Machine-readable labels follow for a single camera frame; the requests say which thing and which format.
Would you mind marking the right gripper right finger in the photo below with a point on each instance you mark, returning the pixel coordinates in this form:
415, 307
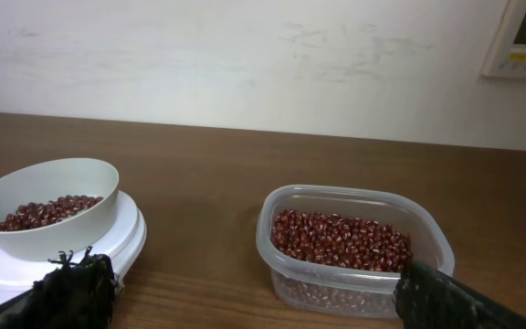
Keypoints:
425, 298

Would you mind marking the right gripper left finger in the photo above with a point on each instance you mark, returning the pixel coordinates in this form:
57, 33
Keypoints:
76, 295

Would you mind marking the white digital kitchen scale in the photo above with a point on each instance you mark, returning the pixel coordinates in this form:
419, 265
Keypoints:
122, 243

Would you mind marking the white round bowl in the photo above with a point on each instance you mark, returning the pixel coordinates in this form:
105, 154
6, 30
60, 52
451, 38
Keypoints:
45, 181

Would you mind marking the red beans in bowl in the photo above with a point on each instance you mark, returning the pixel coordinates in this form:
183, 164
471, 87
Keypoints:
38, 215

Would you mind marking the red adzuki beans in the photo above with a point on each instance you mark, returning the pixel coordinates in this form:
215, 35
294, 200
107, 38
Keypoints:
343, 242

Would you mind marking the clear plastic bean container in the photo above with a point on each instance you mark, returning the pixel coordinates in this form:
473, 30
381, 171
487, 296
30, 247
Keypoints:
429, 244

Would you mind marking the white wall control panel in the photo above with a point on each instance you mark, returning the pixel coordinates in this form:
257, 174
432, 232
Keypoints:
506, 58

